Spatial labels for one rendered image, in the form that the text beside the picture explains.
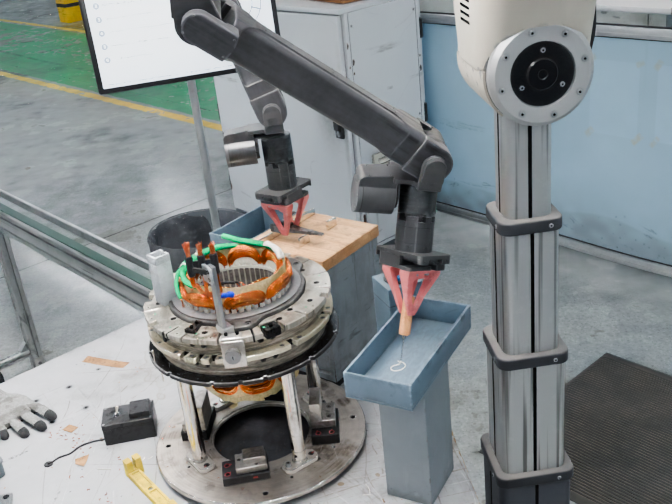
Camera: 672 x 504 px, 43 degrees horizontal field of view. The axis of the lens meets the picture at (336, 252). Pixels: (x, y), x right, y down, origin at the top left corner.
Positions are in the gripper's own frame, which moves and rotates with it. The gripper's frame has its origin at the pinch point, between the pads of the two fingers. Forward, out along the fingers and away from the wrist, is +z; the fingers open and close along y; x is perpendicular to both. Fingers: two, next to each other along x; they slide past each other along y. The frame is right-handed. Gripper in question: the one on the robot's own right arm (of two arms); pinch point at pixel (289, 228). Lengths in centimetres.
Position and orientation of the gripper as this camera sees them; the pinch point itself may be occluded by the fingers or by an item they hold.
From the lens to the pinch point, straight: 168.5
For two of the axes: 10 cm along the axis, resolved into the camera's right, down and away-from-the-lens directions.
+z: 1.2, 9.1, 4.1
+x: 8.1, 1.5, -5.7
